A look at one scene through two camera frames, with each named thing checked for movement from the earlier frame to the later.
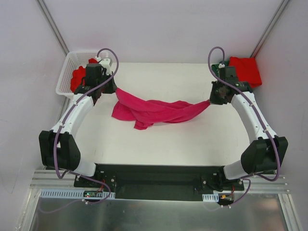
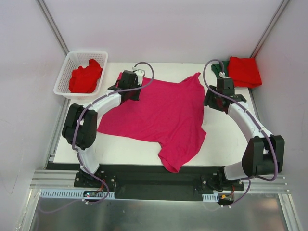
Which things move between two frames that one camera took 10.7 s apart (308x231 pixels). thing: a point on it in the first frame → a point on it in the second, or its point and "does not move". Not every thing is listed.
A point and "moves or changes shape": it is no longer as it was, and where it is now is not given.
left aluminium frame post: x=53 y=26 does not move
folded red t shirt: x=246 y=70 does not move
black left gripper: x=109 y=85 → x=134 y=93
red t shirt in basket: x=78 y=74 does not move
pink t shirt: x=147 y=113 moves or changes shape
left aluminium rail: x=48 y=179 does not move
